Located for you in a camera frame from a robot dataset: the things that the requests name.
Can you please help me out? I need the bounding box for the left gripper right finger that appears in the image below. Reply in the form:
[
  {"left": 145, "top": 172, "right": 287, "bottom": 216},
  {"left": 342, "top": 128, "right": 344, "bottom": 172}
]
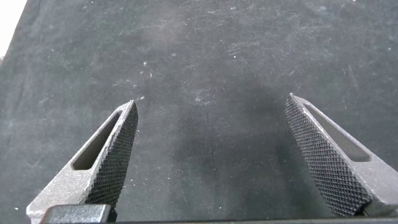
[{"left": 284, "top": 92, "right": 398, "bottom": 218}]

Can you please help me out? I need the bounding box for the black tablecloth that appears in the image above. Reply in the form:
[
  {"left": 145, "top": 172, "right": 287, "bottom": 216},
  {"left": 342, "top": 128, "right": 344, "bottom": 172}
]
[{"left": 0, "top": 0, "right": 398, "bottom": 223}]

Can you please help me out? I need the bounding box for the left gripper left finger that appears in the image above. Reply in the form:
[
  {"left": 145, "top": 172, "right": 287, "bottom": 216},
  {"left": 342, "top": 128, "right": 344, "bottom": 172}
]
[{"left": 25, "top": 100, "right": 139, "bottom": 224}]

